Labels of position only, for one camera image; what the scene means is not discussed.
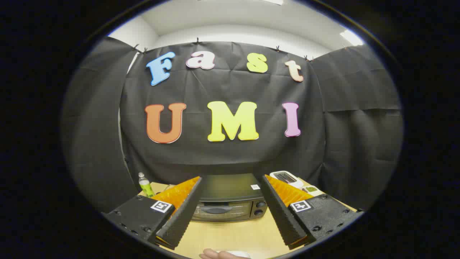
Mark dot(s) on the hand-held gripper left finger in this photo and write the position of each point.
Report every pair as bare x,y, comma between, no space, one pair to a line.
185,212

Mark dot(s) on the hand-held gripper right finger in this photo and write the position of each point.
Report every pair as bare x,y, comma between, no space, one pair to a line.
280,212

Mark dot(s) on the black toaster oven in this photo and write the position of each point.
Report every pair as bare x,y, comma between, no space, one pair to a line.
230,187

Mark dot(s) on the white bread toaster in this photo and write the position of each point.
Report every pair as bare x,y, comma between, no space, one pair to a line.
287,178

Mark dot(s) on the white divided snack dish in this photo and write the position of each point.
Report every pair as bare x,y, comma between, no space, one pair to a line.
311,189

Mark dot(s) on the green label plastic bottle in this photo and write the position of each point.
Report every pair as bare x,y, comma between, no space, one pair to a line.
146,185

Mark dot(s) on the white rectangular plate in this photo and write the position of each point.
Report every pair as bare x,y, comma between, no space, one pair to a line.
240,253

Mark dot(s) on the black backdrop cloth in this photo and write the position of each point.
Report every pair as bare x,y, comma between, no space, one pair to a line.
230,158

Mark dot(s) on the ceiling light panel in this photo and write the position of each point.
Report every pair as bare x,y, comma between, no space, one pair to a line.
351,37

